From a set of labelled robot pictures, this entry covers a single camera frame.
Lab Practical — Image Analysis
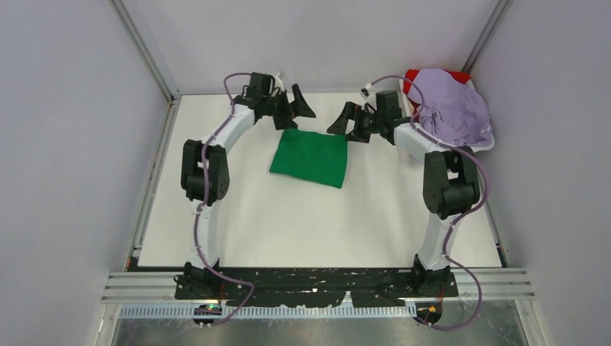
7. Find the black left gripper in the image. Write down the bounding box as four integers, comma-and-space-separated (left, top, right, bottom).
262, 85, 314, 131

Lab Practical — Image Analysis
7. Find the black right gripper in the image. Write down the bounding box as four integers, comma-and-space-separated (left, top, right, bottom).
327, 102, 384, 144

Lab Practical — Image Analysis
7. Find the green t-shirt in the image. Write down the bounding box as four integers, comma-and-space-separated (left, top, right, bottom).
269, 128, 348, 189

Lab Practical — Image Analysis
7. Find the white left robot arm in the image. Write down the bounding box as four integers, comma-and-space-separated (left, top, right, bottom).
177, 72, 316, 298

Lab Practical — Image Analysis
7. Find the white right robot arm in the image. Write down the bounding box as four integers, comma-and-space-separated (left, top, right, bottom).
327, 92, 481, 296

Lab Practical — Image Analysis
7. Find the white plastic laundry basket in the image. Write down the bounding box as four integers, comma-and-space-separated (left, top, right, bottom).
394, 68, 494, 161

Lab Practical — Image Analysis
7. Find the red t-shirt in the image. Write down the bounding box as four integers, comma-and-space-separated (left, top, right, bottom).
402, 68, 471, 115

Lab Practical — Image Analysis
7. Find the lavender t-shirt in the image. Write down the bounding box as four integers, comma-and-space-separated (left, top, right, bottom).
411, 77, 494, 148

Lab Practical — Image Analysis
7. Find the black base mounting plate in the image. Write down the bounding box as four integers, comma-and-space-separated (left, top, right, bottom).
173, 265, 458, 308

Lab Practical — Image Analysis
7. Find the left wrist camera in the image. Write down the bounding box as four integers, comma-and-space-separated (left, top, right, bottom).
246, 72, 275, 98

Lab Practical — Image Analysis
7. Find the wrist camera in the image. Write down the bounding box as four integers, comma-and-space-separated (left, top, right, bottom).
246, 72, 275, 98
375, 91, 402, 120

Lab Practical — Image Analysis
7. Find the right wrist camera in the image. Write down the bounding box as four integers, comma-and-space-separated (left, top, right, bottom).
375, 91, 402, 120

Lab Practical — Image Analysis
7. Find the aluminium frame rail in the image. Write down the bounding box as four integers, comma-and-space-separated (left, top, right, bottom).
108, 0, 182, 230

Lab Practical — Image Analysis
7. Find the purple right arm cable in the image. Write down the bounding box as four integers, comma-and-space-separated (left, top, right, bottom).
367, 75, 491, 332

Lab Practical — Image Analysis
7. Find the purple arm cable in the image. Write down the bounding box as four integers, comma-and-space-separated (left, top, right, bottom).
192, 72, 255, 327
367, 75, 491, 332

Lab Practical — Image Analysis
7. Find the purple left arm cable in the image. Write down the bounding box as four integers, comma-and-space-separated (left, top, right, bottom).
192, 72, 255, 327

